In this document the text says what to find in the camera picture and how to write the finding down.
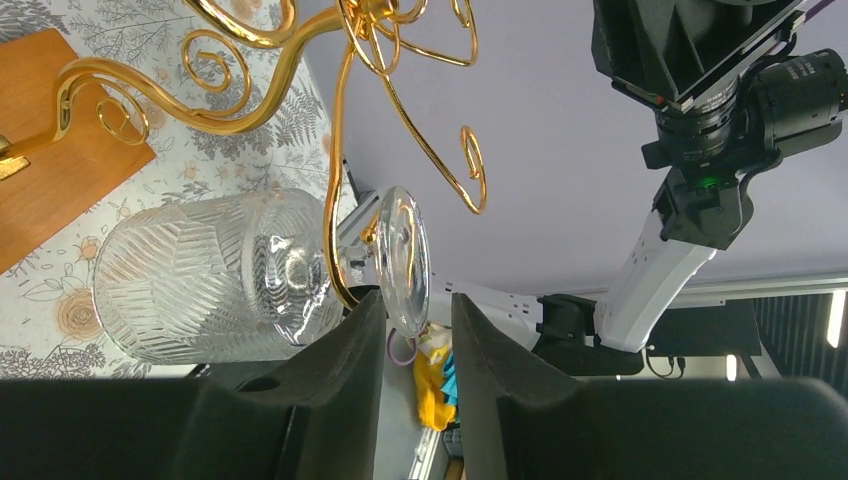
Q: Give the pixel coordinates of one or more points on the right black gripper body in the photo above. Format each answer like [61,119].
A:
[683,56]

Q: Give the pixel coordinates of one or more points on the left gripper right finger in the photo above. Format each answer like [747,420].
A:
[521,418]

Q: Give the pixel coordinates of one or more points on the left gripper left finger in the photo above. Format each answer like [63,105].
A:
[314,416]

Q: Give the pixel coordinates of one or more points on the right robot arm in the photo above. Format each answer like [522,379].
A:
[731,101]

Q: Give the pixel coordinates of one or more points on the wooden rack base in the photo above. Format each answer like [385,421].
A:
[46,188]

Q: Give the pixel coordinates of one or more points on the yellow cloth under table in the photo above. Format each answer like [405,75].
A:
[435,379]

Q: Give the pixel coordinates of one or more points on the floral table cloth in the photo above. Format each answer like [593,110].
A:
[49,329]

